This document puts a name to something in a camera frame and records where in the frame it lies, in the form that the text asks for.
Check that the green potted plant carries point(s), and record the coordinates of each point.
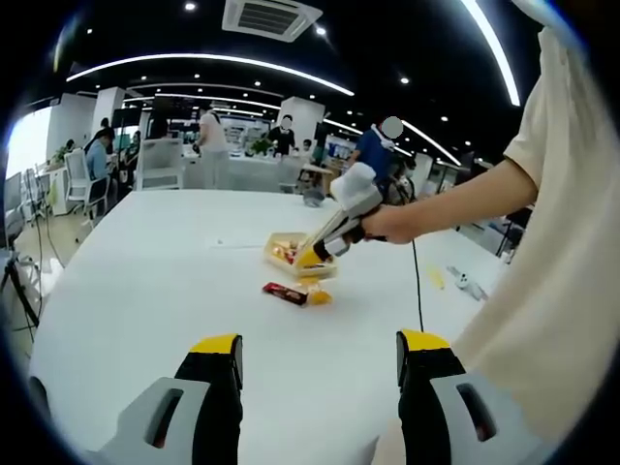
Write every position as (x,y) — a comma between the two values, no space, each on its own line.
(260,146)

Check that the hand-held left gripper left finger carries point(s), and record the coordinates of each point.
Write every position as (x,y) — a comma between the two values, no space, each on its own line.
(213,387)

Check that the yellow clear food packet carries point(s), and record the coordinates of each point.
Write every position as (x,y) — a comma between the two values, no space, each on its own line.
(319,296)

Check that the white mesh office chair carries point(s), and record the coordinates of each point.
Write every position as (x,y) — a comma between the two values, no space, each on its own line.
(160,162)

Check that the straight ceiling light strip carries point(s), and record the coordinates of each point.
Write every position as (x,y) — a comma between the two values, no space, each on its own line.
(496,48)

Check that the wooden food tongs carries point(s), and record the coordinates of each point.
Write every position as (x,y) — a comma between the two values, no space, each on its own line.
(325,224)

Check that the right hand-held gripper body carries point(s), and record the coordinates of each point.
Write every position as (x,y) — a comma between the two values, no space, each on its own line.
(356,186)

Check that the ceiling air conditioner vent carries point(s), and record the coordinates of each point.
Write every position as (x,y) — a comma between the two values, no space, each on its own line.
(271,19)

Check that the pile of food packets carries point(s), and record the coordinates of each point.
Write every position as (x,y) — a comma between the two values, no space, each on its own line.
(286,249)

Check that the small white device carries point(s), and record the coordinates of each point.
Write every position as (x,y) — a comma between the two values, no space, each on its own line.
(465,281)

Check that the curved ceiling light strip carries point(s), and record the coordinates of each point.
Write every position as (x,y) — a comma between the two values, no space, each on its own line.
(208,55)

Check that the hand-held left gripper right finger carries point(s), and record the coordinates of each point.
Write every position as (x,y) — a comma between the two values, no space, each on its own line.
(428,382)

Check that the wooden hexagonal container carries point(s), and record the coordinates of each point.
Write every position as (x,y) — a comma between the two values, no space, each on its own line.
(319,273)

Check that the small grey pouch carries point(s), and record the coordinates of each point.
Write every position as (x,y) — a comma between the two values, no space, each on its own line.
(314,197)

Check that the person's right hand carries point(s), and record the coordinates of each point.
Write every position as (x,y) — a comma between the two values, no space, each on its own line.
(394,225)

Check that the dark red food packet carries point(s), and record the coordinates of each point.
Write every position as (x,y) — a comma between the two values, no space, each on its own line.
(283,292)

